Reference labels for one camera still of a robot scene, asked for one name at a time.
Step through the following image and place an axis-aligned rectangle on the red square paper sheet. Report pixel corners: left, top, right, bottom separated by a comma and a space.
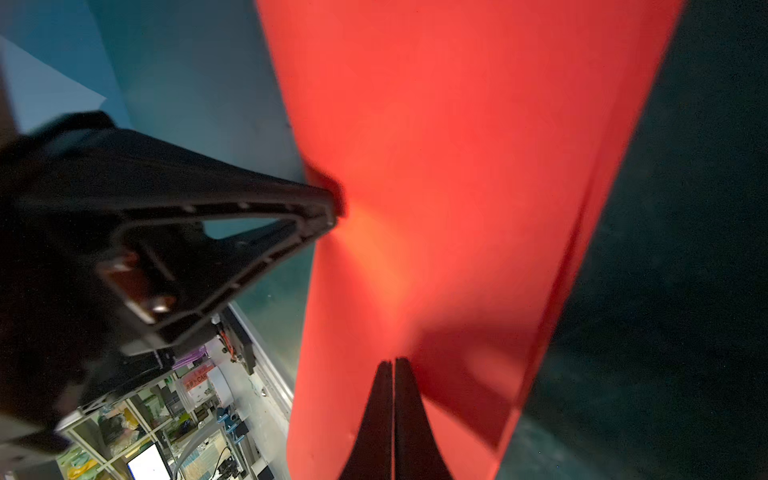
257, 1, 683, 479

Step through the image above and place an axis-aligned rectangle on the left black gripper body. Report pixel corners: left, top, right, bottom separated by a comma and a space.
1, 200, 174, 456

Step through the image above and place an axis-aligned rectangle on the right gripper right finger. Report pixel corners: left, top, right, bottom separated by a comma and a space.
394, 357, 453, 480

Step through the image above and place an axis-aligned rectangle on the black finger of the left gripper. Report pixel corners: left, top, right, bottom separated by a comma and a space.
1, 111, 337, 355

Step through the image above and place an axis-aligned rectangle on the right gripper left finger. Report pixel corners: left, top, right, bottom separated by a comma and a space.
339, 361, 393, 480

